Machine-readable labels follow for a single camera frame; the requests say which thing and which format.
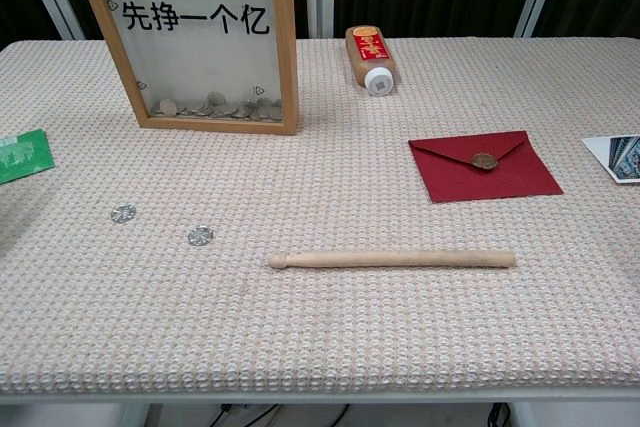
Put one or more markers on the wooden frame money box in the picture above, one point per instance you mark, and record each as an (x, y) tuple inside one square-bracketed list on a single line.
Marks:
[(200, 62)]

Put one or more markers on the dark red envelope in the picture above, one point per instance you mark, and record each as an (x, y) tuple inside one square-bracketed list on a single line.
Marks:
[(500, 182)]

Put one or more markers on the beige woven tablecloth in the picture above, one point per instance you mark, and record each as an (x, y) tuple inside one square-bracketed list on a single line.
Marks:
[(320, 322)]

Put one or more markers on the pile of silver coins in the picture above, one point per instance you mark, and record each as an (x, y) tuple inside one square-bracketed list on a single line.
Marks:
[(215, 107)]

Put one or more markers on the wooden drumstick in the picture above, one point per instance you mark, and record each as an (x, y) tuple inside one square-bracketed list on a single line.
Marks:
[(400, 258)]

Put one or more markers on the green card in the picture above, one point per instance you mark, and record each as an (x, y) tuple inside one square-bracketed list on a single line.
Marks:
[(22, 157)]

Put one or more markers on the brown bottle with red label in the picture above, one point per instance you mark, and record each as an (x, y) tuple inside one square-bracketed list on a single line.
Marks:
[(367, 59)]

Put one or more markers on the photo postcard with white border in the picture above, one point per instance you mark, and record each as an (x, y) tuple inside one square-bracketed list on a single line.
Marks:
[(622, 157)]

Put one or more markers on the silver coin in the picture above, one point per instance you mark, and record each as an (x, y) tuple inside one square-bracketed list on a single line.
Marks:
[(201, 235), (123, 213)]

